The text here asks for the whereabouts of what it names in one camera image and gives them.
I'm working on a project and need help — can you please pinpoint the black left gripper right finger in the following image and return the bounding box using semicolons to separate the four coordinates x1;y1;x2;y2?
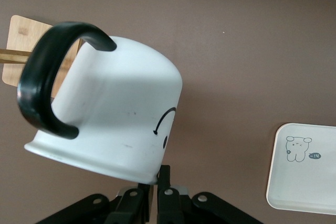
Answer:
156;165;265;224

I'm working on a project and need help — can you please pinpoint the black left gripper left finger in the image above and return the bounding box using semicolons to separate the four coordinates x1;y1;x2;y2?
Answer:
34;183;153;224

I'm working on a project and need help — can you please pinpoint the white smiley mug black handle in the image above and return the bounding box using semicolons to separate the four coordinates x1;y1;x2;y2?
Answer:
16;21;183;184

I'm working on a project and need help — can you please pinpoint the white rabbit print tray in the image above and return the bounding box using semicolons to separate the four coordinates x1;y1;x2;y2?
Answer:
265;123;336;216

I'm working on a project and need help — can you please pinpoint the wooden mug stand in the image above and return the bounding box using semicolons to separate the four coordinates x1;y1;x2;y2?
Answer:
0;15;87;99

